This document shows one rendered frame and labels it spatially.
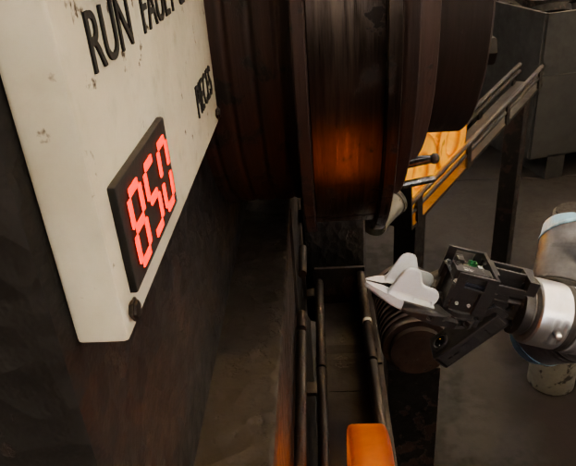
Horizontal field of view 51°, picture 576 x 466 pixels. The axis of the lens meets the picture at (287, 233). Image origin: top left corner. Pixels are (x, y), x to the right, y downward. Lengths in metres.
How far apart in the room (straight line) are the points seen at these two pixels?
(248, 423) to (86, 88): 0.31
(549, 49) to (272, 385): 2.45
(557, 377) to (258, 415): 1.37
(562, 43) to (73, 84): 2.70
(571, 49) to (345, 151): 2.44
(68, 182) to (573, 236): 0.89
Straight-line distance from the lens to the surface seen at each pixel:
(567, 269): 1.01
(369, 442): 0.51
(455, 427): 1.68
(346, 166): 0.48
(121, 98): 0.24
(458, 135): 1.41
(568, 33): 2.85
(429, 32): 0.50
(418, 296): 0.80
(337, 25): 0.43
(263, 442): 0.45
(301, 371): 0.67
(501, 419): 1.72
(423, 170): 1.29
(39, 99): 0.20
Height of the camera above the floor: 1.20
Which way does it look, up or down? 29 degrees down
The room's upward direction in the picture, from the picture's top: 4 degrees counter-clockwise
